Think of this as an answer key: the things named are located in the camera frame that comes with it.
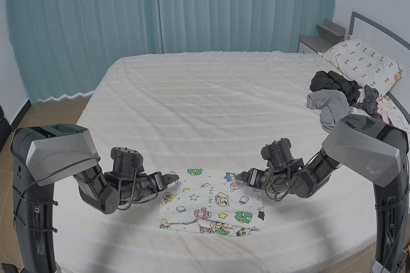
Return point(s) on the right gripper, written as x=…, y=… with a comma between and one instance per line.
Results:
x=257, y=178

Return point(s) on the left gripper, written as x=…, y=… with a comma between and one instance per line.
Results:
x=159, y=182

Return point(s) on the white printed pyjama top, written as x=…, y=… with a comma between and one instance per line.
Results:
x=214, y=204

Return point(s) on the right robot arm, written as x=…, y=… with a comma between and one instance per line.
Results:
x=365, y=147

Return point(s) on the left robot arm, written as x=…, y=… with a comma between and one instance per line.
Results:
x=35, y=227

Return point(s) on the bed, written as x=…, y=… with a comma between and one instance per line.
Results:
x=208, y=105

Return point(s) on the pile of clothes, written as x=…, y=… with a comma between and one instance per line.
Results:
x=330, y=99

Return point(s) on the grey bedside table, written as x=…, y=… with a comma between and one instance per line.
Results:
x=312, y=41

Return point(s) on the white printed pillow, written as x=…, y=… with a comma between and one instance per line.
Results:
x=365, y=60

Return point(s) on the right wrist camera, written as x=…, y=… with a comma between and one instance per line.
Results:
x=266, y=151

